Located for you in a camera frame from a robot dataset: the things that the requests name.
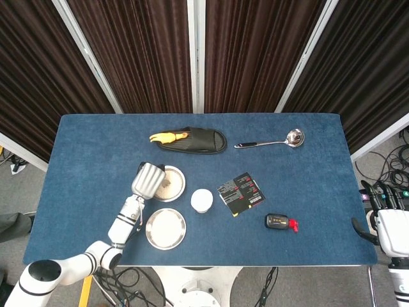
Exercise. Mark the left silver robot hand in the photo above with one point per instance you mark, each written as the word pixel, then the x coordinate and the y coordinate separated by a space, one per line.
pixel 148 179

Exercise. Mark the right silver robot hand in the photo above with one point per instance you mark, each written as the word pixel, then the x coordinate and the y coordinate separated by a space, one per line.
pixel 391 230

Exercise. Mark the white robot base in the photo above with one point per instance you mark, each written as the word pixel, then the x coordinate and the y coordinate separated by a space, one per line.
pixel 198 288

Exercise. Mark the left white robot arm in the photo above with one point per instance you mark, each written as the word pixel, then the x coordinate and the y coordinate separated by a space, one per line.
pixel 124 220

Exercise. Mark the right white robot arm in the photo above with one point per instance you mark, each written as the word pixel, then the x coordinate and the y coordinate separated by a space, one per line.
pixel 399 281

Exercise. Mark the beige powder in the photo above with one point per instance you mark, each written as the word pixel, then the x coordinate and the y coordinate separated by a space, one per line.
pixel 174 187

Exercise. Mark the metal bowl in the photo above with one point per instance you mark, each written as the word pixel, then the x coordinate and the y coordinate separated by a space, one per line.
pixel 182 179

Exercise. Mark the white paper cup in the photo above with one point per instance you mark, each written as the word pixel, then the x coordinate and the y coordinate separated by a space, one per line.
pixel 202 199

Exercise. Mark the yellow rubber chicken toy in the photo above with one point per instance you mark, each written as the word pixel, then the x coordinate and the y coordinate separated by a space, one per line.
pixel 164 137

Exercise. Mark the round metal plate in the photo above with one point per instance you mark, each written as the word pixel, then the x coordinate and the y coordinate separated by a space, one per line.
pixel 166 228

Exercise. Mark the black slipper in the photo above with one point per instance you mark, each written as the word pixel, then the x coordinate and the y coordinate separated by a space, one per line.
pixel 204 140

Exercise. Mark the black printed card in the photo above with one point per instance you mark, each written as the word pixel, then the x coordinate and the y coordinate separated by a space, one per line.
pixel 241 195

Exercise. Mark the black red device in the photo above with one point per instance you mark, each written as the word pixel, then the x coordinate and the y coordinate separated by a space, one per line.
pixel 276 221

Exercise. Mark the blue table cloth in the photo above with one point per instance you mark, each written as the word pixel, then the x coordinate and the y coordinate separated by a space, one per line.
pixel 287 179

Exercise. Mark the brown pleated curtain panel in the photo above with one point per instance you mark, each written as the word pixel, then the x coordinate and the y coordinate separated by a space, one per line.
pixel 140 54
pixel 255 54
pixel 28 80
pixel 367 64

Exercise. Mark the yellow floor strip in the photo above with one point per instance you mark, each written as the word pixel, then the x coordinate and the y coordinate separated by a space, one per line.
pixel 85 292

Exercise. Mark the white partition rail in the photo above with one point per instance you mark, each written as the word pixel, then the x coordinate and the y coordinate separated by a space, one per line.
pixel 380 139
pixel 22 150

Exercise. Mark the white partition post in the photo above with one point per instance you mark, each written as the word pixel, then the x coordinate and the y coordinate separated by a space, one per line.
pixel 308 54
pixel 86 54
pixel 195 54

